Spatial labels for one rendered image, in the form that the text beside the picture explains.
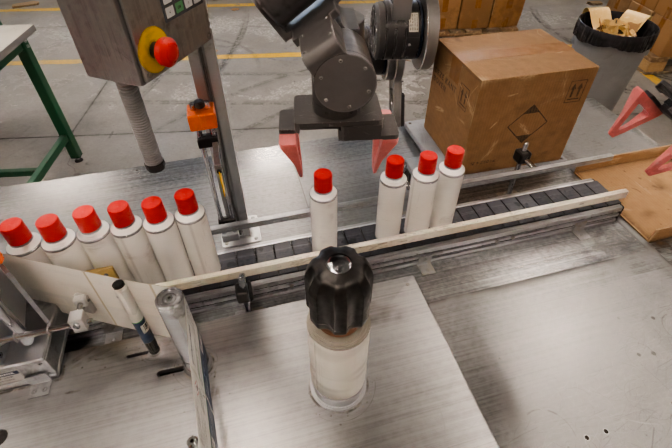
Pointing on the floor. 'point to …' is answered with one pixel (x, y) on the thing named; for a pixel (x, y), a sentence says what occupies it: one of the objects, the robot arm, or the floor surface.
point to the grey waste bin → (609, 70)
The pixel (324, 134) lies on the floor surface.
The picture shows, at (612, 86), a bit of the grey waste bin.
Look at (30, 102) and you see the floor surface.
